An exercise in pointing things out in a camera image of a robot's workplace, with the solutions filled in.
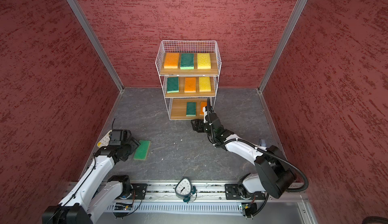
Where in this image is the light green sponge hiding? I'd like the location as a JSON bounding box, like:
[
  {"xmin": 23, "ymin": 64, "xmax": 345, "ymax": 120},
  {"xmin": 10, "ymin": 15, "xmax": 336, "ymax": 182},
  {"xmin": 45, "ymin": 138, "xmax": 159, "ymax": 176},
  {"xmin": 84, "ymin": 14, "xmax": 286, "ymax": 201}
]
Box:
[{"xmin": 133, "ymin": 140, "xmax": 151, "ymax": 160}]

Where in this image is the dark green sponge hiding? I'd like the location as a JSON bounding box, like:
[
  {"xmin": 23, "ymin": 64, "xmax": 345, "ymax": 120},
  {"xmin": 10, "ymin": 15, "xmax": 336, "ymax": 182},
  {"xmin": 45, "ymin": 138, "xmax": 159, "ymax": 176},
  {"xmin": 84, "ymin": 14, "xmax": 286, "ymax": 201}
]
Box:
[
  {"xmin": 180, "ymin": 53, "xmax": 195, "ymax": 70},
  {"xmin": 186, "ymin": 102, "xmax": 197, "ymax": 117},
  {"xmin": 167, "ymin": 77, "xmax": 179, "ymax": 93}
]

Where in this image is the orange sponge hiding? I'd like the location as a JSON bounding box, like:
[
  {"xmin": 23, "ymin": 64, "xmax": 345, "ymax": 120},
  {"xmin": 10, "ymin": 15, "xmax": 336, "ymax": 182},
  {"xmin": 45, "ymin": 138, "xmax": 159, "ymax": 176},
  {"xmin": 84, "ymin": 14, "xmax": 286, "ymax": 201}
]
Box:
[
  {"xmin": 200, "ymin": 101, "xmax": 207, "ymax": 116},
  {"xmin": 184, "ymin": 77, "xmax": 197, "ymax": 93},
  {"xmin": 163, "ymin": 52, "xmax": 180, "ymax": 69}
]

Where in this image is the yellow sponge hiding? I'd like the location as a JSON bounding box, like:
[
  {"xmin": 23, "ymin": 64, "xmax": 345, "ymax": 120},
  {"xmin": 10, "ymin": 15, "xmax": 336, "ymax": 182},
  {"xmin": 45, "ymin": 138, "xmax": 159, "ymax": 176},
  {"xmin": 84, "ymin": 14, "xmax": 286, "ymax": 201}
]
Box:
[
  {"xmin": 199, "ymin": 77, "xmax": 212, "ymax": 93},
  {"xmin": 197, "ymin": 53, "xmax": 211, "ymax": 69}
]

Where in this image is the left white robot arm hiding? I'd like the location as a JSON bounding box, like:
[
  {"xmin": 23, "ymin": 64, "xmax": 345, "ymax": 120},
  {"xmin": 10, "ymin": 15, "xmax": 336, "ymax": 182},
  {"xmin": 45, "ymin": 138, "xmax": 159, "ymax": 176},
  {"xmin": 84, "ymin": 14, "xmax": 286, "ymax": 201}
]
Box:
[{"xmin": 41, "ymin": 130, "xmax": 140, "ymax": 224}]

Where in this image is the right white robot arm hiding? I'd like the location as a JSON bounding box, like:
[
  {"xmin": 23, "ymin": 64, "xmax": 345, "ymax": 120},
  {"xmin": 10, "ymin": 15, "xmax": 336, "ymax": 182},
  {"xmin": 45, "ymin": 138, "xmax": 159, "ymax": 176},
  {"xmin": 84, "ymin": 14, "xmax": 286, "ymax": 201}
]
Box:
[{"xmin": 191, "ymin": 113, "xmax": 300, "ymax": 199}]

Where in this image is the bottom wooden shelf board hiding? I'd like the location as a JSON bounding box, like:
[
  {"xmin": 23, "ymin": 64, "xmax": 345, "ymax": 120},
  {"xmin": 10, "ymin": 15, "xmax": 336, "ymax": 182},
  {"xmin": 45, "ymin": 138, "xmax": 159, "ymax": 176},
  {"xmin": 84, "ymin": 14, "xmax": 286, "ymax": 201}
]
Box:
[{"xmin": 169, "ymin": 97, "xmax": 208, "ymax": 121}]

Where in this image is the wooden shelf board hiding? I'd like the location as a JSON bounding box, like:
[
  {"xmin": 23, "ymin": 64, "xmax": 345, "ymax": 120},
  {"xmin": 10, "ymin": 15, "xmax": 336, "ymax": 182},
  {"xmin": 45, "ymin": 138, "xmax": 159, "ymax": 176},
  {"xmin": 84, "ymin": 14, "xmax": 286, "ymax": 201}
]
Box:
[
  {"xmin": 160, "ymin": 53, "xmax": 219, "ymax": 76},
  {"xmin": 169, "ymin": 97, "xmax": 208, "ymax": 121},
  {"xmin": 163, "ymin": 76, "xmax": 218, "ymax": 98}
]

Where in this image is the middle wooden shelf board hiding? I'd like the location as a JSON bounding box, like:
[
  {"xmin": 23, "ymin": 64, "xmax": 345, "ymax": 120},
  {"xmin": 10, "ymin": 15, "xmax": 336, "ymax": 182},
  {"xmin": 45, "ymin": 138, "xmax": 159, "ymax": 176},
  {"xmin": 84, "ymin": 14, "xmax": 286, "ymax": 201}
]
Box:
[{"xmin": 163, "ymin": 76, "xmax": 218, "ymax": 98}]

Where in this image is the top wooden shelf board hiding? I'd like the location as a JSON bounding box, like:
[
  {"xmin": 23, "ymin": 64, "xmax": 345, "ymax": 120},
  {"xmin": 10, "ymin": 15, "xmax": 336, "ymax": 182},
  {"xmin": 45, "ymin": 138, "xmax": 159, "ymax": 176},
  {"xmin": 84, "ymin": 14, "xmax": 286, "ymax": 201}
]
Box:
[{"xmin": 160, "ymin": 53, "xmax": 219, "ymax": 76}]

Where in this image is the beige calculator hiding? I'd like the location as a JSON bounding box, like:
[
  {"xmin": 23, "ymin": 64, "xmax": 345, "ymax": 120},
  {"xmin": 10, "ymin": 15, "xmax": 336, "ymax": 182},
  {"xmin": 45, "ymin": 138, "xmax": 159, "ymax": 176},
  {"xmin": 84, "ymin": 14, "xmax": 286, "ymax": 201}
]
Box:
[{"xmin": 97, "ymin": 130, "xmax": 112, "ymax": 148}]

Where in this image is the white kitchen timer dial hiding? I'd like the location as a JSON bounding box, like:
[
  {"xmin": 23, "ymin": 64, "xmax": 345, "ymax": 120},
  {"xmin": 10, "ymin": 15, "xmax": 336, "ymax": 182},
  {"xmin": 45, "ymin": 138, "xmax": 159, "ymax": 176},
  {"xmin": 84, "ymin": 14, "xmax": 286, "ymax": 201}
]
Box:
[{"xmin": 175, "ymin": 177, "xmax": 197, "ymax": 203}]

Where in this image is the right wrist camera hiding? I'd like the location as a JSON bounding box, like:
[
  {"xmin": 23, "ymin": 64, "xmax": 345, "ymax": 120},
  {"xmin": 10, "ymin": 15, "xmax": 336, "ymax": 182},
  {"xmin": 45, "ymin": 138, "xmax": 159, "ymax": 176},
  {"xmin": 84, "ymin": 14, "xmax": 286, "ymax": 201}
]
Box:
[{"xmin": 204, "ymin": 98, "xmax": 212, "ymax": 116}]

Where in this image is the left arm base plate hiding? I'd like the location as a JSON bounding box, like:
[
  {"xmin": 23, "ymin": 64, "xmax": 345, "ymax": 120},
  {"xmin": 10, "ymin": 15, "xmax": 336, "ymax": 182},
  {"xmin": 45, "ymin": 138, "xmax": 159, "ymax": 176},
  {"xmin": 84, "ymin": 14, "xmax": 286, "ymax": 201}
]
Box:
[{"xmin": 118, "ymin": 183, "xmax": 148, "ymax": 200}]

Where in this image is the white wire shelf rack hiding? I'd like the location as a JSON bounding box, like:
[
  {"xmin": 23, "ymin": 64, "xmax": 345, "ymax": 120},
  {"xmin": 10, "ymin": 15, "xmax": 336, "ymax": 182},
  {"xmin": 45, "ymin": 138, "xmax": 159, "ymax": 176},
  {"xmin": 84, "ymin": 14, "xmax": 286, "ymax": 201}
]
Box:
[{"xmin": 155, "ymin": 40, "xmax": 222, "ymax": 121}]

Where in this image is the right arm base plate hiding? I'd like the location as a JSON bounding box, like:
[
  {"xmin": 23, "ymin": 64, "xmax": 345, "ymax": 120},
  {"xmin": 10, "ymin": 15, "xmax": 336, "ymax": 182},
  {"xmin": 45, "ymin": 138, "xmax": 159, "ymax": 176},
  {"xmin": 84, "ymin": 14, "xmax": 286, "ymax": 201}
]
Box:
[{"xmin": 224, "ymin": 184, "xmax": 265, "ymax": 200}]

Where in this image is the aluminium mounting rail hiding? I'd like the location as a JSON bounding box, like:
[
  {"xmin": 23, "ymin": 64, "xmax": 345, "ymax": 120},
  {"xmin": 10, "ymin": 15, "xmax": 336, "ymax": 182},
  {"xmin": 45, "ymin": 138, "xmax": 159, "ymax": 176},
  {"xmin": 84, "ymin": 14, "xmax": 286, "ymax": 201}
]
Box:
[{"xmin": 131, "ymin": 181, "xmax": 309, "ymax": 203}]

